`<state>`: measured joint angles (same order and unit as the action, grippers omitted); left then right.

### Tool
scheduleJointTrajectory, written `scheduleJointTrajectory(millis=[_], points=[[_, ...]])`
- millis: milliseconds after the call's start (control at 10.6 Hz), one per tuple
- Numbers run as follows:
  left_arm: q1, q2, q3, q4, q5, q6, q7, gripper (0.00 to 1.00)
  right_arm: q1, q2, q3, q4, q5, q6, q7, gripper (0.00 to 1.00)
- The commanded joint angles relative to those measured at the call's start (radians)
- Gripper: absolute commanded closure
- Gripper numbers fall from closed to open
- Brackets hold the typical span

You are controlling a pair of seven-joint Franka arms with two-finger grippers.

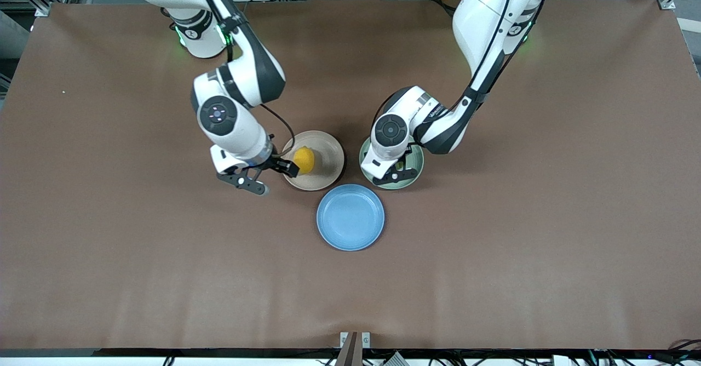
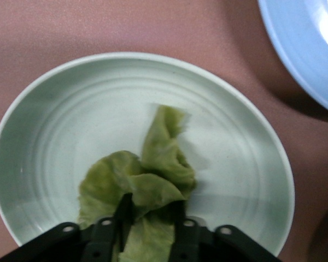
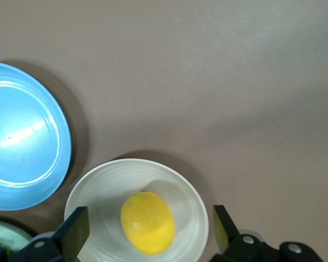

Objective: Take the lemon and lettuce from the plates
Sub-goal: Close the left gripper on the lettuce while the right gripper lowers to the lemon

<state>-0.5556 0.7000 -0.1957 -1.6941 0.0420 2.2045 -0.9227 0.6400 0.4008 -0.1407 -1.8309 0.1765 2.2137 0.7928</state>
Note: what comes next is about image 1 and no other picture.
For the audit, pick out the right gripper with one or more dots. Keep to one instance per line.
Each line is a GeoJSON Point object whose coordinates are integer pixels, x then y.
{"type": "Point", "coordinates": [275, 163]}

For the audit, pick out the table edge clamp bracket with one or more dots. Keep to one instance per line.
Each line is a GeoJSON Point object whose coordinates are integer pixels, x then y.
{"type": "Point", "coordinates": [350, 352]}

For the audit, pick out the blue round plate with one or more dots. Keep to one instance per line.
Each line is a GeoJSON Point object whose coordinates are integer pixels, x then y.
{"type": "Point", "coordinates": [350, 218]}

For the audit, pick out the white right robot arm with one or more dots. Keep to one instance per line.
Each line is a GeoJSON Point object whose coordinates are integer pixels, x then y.
{"type": "Point", "coordinates": [233, 130]}

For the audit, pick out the pale green round plate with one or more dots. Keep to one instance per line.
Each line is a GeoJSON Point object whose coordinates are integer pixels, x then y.
{"type": "Point", "coordinates": [416, 166]}

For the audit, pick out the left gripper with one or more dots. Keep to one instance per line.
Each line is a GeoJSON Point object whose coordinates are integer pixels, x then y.
{"type": "Point", "coordinates": [403, 164]}

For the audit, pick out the beige round plate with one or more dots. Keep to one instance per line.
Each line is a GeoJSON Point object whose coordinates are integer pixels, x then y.
{"type": "Point", "coordinates": [328, 163]}

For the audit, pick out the brown table cover sheet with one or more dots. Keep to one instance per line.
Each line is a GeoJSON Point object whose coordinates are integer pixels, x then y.
{"type": "Point", "coordinates": [164, 273]}

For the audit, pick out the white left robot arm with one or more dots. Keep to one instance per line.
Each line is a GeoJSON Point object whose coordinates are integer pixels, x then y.
{"type": "Point", "coordinates": [482, 21]}

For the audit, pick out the yellow lemon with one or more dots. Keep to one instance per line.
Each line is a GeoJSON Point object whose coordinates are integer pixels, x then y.
{"type": "Point", "coordinates": [305, 160]}

